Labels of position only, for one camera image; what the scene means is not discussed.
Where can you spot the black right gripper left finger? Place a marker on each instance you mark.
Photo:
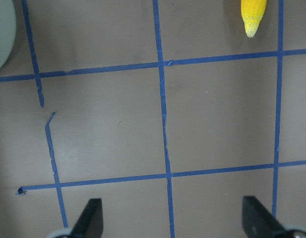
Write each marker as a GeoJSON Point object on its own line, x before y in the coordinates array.
{"type": "Point", "coordinates": [90, 223]}

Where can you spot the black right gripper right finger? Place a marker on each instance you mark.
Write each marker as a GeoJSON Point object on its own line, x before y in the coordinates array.
{"type": "Point", "coordinates": [258, 222]}

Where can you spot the yellow corn cob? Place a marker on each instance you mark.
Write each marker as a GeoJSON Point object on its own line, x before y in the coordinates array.
{"type": "Point", "coordinates": [252, 12]}

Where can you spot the pale green pot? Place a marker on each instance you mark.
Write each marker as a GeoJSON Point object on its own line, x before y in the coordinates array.
{"type": "Point", "coordinates": [7, 29]}

